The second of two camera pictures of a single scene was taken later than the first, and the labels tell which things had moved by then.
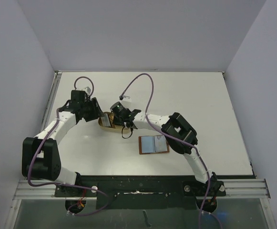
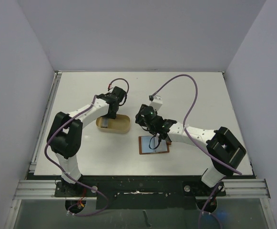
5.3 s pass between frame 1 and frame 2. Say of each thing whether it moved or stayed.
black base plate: stayed
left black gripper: moved
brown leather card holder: stayed
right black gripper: moved
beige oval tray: stayed
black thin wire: moved
